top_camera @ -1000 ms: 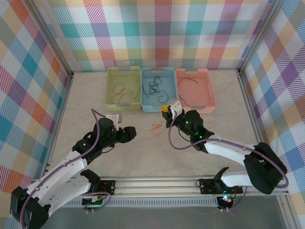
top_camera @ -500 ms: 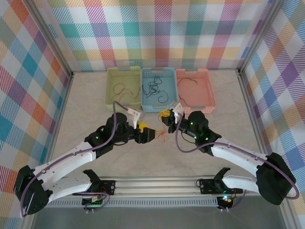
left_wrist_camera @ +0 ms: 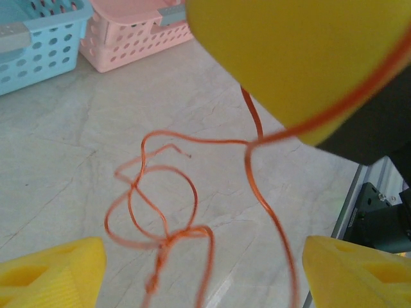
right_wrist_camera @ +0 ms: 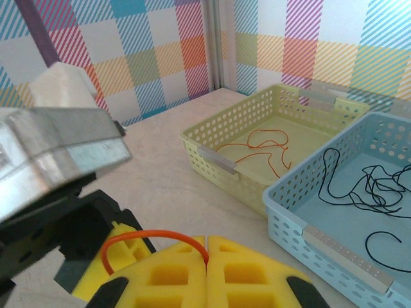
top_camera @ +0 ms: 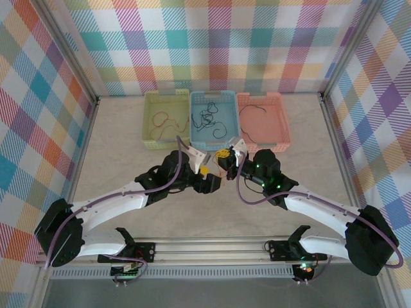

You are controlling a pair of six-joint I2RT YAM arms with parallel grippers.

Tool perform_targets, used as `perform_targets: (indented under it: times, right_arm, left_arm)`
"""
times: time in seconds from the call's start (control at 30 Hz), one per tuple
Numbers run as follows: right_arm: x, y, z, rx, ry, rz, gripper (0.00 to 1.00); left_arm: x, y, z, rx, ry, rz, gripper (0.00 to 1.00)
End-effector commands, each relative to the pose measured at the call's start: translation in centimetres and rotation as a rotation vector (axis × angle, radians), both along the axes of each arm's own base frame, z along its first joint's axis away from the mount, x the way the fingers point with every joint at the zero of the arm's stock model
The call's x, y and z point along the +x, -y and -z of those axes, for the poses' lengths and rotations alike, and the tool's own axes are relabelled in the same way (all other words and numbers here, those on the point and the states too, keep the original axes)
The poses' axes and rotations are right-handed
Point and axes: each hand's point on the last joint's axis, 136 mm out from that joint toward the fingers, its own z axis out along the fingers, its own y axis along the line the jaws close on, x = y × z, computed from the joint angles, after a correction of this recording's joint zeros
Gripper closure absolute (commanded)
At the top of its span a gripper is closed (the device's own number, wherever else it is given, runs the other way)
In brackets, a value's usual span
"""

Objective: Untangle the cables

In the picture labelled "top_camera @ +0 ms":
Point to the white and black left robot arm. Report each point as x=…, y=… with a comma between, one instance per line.
x=112, y=205

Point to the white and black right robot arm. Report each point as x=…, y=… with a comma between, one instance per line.
x=314, y=211

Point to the salmon pink plastic basket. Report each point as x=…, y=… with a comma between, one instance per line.
x=273, y=125

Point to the light blue plastic basket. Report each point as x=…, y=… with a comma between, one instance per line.
x=231, y=112

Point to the yellow-green plastic basket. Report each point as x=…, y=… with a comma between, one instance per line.
x=167, y=102

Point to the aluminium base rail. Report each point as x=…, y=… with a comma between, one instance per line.
x=208, y=250

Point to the aluminium right side rail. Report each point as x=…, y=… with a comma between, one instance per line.
x=337, y=150

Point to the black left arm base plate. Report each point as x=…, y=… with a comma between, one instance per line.
x=146, y=250

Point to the aluminium left side rail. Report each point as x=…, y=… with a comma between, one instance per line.
x=82, y=160

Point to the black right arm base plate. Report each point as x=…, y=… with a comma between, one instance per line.
x=279, y=250

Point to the aluminium right corner post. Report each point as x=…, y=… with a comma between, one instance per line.
x=346, y=54

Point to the aluminium corner post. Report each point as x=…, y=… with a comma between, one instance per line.
x=74, y=57
x=346, y=54

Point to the aluminium left corner post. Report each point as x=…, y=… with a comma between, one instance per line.
x=74, y=57

